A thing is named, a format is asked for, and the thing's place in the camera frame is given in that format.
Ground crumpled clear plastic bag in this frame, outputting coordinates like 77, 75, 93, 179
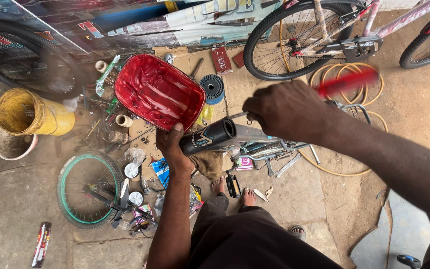
123, 147, 147, 167

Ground heap of small tools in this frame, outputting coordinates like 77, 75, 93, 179
79, 85, 157, 152

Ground small red box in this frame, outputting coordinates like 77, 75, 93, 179
232, 50, 246, 69

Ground person's left hand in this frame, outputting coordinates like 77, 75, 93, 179
156, 123, 195, 173

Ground yellow bucket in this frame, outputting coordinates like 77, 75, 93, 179
0, 88, 76, 136

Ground blue black handle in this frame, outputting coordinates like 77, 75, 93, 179
397, 254, 422, 269

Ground person's left foot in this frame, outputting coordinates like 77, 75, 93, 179
211, 177, 226, 196

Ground red-handled screwdriver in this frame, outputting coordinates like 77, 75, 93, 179
227, 68, 380, 120

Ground green-rimmed small bicycle wheel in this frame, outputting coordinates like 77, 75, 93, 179
56, 150, 125, 229

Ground pink bicycle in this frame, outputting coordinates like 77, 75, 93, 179
243, 0, 430, 81

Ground printed banner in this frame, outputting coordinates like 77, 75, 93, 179
0, 0, 288, 57

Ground silver wrench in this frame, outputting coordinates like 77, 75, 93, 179
274, 153, 303, 179

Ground grey sandal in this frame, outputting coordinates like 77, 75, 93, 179
288, 224, 307, 242

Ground blue wire spool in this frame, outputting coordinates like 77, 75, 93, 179
199, 74, 225, 105

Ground grey black bicycle frame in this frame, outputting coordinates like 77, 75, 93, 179
179, 117, 314, 162

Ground red grease tub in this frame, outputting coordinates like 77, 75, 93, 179
113, 53, 207, 132

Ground yellow packet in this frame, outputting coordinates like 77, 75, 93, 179
195, 105, 214, 126

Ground brown cardboard sheet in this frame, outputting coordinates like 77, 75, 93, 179
128, 46, 310, 181

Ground person's brown trousers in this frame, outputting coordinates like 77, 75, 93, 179
187, 194, 344, 269

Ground person's right foot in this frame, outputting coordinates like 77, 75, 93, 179
241, 188, 257, 207

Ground wood scraps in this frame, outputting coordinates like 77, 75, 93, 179
253, 186, 274, 203

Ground black bicycle wheel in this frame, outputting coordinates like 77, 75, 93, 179
0, 20, 86, 98

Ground person's right hand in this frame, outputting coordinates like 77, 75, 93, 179
242, 79, 336, 145

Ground person's foot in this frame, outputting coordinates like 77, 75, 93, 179
211, 177, 226, 196
241, 188, 257, 207

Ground pink packet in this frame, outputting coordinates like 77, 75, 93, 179
235, 157, 254, 171

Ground yellow hose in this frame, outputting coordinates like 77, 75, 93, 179
279, 19, 389, 177

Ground clear long plastic bag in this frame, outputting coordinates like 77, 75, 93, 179
95, 54, 121, 97

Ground black bicycle pedal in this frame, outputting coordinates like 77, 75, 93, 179
225, 174, 242, 199

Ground white dirty bucket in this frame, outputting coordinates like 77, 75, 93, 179
0, 126, 39, 161

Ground brown cloth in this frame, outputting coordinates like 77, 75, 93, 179
188, 149, 224, 182

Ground metal hammer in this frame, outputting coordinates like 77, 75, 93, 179
189, 57, 205, 80

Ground red printed wrapper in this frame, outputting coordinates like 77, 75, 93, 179
31, 221, 52, 268

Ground heap of black bicycle parts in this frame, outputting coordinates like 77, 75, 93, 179
84, 178, 160, 238

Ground blue packet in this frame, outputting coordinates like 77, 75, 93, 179
151, 157, 170, 190

